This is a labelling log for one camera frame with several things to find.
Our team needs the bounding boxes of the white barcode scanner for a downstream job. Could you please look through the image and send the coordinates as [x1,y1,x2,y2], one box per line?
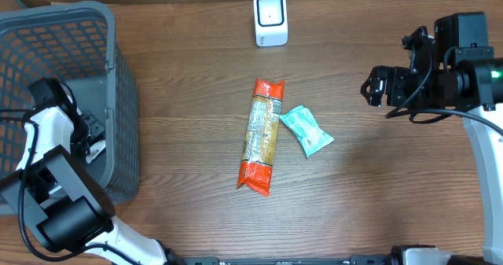
[253,0,288,47]

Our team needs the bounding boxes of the orange noodle package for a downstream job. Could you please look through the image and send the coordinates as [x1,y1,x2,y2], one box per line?
[237,79,285,197]

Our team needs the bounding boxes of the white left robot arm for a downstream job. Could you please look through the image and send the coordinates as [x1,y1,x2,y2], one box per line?
[1,78,170,264]

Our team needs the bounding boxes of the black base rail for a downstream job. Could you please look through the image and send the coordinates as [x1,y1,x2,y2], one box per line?
[164,244,461,265]

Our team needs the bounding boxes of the white tube with gold cap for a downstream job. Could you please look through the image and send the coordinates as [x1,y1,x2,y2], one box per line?
[86,140,106,164]

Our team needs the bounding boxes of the grey plastic shopping basket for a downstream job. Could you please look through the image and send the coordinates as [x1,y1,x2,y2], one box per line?
[1,2,140,204]

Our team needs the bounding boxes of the teal tissue packet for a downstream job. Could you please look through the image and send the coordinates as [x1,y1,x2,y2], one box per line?
[280,105,334,158]

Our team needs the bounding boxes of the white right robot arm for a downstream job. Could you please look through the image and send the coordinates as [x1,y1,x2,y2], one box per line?
[361,56,502,264]

